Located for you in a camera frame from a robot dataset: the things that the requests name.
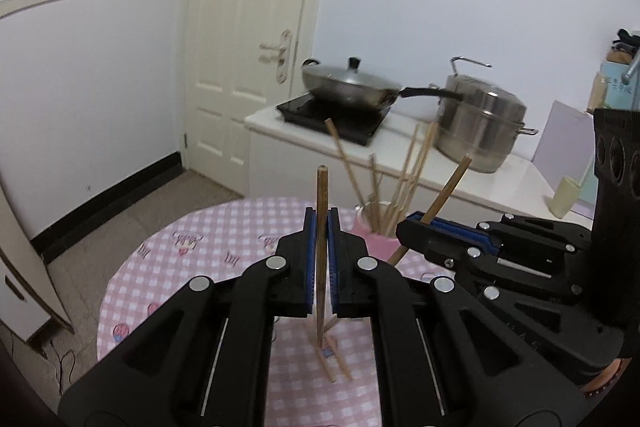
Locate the white cabinet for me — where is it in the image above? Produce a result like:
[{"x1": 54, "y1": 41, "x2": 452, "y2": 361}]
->
[{"x1": 244, "y1": 99, "x2": 596, "y2": 228}]

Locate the light blue box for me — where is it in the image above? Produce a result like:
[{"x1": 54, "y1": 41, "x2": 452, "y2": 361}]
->
[{"x1": 597, "y1": 59, "x2": 640, "y2": 112}]

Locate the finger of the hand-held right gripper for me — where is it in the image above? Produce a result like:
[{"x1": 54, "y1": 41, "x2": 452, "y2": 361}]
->
[
  {"x1": 407, "y1": 212, "x2": 596, "y2": 263},
  {"x1": 396, "y1": 221, "x2": 626, "y2": 388}
]

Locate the dark cloth bundle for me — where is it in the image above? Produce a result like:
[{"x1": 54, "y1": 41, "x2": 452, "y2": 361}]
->
[{"x1": 612, "y1": 28, "x2": 640, "y2": 52}]

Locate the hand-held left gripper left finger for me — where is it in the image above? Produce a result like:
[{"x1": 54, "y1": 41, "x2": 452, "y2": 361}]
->
[{"x1": 59, "y1": 206, "x2": 321, "y2": 427}]

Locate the black cable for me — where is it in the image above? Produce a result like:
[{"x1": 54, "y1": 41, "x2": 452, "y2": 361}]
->
[{"x1": 37, "y1": 339, "x2": 76, "y2": 395}]

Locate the white cabinet panel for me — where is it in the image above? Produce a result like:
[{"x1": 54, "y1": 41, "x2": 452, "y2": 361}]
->
[{"x1": 0, "y1": 187, "x2": 76, "y2": 353}]

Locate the steel wok with black handle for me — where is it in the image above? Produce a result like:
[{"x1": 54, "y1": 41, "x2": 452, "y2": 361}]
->
[{"x1": 301, "y1": 59, "x2": 463, "y2": 112}]

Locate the pink cup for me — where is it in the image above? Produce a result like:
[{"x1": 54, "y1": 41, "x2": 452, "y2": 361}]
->
[{"x1": 354, "y1": 201, "x2": 416, "y2": 264}]

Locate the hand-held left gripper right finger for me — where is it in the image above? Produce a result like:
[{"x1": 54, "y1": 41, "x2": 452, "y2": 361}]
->
[{"x1": 327, "y1": 206, "x2": 591, "y2": 427}]

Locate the steel steamer pot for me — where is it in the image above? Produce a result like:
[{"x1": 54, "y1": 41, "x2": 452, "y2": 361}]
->
[{"x1": 432, "y1": 56, "x2": 540, "y2": 174}]

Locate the white door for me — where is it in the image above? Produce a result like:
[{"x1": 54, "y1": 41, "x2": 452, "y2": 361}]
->
[{"x1": 182, "y1": 0, "x2": 333, "y2": 200}]

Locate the glass lid with black knob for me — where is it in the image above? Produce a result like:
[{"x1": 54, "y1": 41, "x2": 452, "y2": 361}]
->
[{"x1": 302, "y1": 56, "x2": 403, "y2": 92}]

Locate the beige cup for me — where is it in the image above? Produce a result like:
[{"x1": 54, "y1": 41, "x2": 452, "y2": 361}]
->
[{"x1": 550, "y1": 175, "x2": 583, "y2": 219}]

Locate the pink checkered tablecloth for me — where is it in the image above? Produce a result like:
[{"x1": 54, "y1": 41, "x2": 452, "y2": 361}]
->
[{"x1": 96, "y1": 198, "x2": 451, "y2": 427}]

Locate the white plastic spoon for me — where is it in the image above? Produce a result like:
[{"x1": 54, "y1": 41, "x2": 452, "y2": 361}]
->
[{"x1": 577, "y1": 157, "x2": 596, "y2": 188}]

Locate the silver door handle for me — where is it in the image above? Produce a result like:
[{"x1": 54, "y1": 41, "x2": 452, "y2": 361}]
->
[{"x1": 259, "y1": 28, "x2": 293, "y2": 85}]

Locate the lavender cutting board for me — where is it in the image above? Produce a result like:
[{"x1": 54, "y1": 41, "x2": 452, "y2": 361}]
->
[{"x1": 532, "y1": 100, "x2": 598, "y2": 218}]

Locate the metal pole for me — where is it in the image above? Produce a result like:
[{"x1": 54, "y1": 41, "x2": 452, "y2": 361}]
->
[{"x1": 620, "y1": 49, "x2": 640, "y2": 85}]

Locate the black induction cooker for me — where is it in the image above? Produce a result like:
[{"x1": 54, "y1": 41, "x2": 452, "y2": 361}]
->
[{"x1": 276, "y1": 92, "x2": 391, "y2": 146}]

